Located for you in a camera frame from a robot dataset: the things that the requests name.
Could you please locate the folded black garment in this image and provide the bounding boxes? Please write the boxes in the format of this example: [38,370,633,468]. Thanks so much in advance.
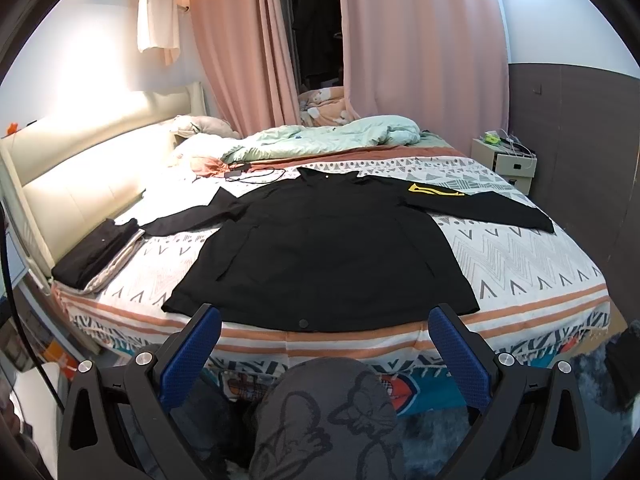
[52,219,139,289]

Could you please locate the white hanging garment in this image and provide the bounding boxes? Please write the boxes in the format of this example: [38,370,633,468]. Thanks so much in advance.
[137,0,180,66]

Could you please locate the peach cartoon blanket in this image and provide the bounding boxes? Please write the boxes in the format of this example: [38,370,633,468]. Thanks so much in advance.
[298,86,355,127]

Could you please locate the black power adapter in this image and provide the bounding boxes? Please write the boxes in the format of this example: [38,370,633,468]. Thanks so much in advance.
[224,162,250,180]

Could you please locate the grey cartoon print trousers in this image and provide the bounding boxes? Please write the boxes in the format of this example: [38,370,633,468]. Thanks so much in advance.
[248,358,405,479]

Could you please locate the black adapter cable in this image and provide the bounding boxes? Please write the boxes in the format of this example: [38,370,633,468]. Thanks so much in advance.
[224,167,288,184]

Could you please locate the black jacket yellow patch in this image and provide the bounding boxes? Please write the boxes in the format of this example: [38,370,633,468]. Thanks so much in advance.
[144,168,553,333]

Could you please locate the left pink curtain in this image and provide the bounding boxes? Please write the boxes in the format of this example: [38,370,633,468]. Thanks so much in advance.
[190,0,300,136]

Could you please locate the grey white pillow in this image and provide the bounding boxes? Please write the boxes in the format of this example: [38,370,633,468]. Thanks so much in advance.
[172,115,241,139]

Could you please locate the mint green duvet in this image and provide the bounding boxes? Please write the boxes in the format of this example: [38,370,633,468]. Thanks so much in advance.
[216,115,421,165]

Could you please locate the white bedside cabinet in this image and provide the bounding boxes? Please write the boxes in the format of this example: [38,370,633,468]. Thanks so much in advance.
[471,139,537,195]

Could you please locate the orange brown cloth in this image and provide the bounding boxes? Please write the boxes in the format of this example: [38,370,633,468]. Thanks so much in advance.
[190,156,231,178]

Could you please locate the folded beige garment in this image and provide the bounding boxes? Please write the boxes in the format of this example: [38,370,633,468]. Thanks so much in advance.
[81,229,144,296]

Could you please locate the pink curtain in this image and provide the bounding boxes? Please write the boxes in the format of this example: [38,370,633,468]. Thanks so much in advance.
[341,0,509,153]
[190,0,300,136]

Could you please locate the cream padded headboard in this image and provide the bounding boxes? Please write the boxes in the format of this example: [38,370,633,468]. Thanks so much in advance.
[1,81,206,278]

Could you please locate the green object on cabinet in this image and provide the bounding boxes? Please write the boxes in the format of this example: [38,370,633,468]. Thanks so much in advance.
[483,130,501,145]

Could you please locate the right pink curtain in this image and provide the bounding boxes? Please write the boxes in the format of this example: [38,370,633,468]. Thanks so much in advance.
[341,0,509,153]

